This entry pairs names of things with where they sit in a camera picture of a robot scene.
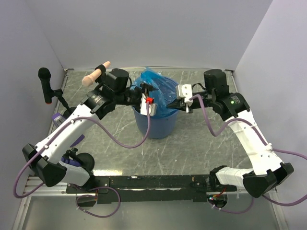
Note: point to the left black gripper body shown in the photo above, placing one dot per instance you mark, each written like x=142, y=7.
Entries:
x=134, y=96

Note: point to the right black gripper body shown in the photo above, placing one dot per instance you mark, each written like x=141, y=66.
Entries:
x=207, y=98

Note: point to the blue trash bag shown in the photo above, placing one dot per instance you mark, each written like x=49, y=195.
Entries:
x=164, y=94

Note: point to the blue plastic trash bin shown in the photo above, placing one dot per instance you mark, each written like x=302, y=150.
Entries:
x=162, y=127

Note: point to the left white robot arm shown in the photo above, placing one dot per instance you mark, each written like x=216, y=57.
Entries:
x=44, y=158

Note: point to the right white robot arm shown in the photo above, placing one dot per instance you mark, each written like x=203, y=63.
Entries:
x=268, y=170

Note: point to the beige microphone on stand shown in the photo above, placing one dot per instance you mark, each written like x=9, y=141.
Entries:
x=99, y=70

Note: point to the purple clear box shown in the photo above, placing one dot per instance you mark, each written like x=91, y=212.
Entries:
x=59, y=119

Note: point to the purple microphone on stand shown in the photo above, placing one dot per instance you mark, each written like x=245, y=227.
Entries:
x=84, y=160

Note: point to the black microphone on stand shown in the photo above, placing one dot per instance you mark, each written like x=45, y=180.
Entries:
x=48, y=93

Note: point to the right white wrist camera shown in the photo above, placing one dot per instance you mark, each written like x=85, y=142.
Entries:
x=184, y=91

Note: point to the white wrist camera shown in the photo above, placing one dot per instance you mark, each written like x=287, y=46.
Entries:
x=148, y=106
x=184, y=91

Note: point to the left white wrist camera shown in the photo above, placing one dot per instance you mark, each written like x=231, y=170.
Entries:
x=148, y=106

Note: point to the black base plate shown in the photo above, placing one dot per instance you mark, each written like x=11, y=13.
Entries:
x=106, y=196

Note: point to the aluminium rail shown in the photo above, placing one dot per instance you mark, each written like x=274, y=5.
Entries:
x=255, y=186

